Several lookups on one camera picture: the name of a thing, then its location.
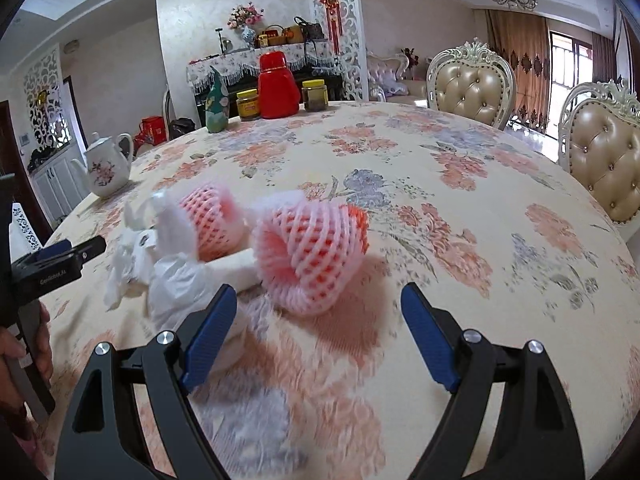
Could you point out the yellow-lidded glass jar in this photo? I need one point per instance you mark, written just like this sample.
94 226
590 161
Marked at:
315 97
248 106

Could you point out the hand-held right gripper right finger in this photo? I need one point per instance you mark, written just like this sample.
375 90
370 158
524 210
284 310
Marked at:
429 337

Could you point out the low white cabinet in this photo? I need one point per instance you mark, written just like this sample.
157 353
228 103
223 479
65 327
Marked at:
55 187

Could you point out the white plastic bag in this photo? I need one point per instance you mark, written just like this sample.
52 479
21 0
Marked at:
175 287

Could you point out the white blue patterned board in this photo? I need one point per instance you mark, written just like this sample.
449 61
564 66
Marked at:
25 230

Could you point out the red bag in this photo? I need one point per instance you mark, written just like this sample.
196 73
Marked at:
150 132

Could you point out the red black basket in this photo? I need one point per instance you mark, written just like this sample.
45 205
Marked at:
270 37

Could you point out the flower bouquet in vase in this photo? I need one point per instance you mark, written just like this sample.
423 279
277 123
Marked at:
245 20

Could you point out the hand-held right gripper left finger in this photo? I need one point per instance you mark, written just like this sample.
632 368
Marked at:
210 340

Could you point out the white lattice wall panel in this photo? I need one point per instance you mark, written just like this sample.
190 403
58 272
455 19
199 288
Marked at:
42 70

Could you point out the dark brown curtain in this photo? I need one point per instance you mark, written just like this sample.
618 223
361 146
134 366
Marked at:
604 60

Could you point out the window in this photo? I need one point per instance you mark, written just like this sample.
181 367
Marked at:
570 75

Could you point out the green floral bottle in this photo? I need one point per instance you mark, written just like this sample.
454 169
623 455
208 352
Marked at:
218 105

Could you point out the small black stand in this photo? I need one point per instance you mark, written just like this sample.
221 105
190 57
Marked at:
219 42

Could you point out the dark red flower arrangement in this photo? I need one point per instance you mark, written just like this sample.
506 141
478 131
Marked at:
410 57

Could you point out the dark upright piano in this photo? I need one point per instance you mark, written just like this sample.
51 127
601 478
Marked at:
335 87

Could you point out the tall white lattice screen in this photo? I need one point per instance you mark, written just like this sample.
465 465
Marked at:
352 50

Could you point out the white carved sofa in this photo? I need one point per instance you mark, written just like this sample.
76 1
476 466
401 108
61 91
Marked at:
390 77

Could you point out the pink foam fruit net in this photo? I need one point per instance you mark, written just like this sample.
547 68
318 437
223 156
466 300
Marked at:
310 255
212 215

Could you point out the red thermos jug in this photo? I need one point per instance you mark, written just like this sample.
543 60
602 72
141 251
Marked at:
277 90

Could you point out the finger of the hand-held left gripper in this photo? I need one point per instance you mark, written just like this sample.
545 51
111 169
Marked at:
90 249
42 252

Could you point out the dark bag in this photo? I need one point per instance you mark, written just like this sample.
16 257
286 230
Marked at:
181 129

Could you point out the orange handbag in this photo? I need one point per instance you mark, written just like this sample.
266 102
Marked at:
292 36

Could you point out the small grey wall fixture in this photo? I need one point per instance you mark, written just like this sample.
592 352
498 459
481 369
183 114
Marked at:
71 47

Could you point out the white floral teapot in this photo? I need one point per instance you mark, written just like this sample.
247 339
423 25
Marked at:
105 172

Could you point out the dark cloth pile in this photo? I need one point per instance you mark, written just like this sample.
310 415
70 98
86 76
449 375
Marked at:
45 157

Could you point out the white lace piano cover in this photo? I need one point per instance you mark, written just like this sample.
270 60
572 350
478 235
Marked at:
220 62

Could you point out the dark leather handbag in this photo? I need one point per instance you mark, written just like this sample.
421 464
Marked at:
310 30

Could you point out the person's left hand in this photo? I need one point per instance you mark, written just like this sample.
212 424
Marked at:
12 350

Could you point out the floral tablecloth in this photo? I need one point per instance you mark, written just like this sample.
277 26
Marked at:
450 210

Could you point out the tan patterned curtain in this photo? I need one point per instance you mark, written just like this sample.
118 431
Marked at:
520 70

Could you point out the gold tufted dining chair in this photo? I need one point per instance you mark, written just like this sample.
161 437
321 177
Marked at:
470 87
605 160

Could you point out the wall control panel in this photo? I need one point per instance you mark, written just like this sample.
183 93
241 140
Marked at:
24 138

